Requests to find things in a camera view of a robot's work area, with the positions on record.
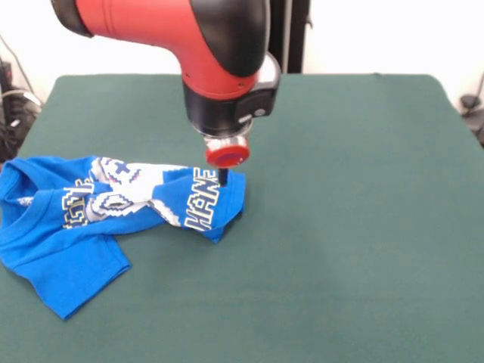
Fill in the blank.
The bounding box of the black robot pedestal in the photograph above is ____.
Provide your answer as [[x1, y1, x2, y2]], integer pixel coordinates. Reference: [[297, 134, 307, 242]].
[[266, 0, 314, 75]]

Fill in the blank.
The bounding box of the dark green table cloth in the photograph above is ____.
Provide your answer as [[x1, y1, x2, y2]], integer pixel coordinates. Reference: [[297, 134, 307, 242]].
[[0, 73, 484, 363]]

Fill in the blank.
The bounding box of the blue printed t-shirt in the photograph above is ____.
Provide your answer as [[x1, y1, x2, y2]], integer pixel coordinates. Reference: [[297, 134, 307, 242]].
[[0, 154, 247, 321]]

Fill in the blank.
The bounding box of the black chair base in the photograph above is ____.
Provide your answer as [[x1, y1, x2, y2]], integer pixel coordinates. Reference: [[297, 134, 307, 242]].
[[459, 94, 484, 148]]

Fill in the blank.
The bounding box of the black cable bundle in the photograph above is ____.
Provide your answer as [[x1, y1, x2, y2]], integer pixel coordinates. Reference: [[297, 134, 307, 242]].
[[0, 56, 42, 163]]

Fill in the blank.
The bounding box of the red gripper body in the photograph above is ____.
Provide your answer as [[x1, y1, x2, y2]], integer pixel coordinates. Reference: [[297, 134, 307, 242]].
[[203, 136, 251, 169]]

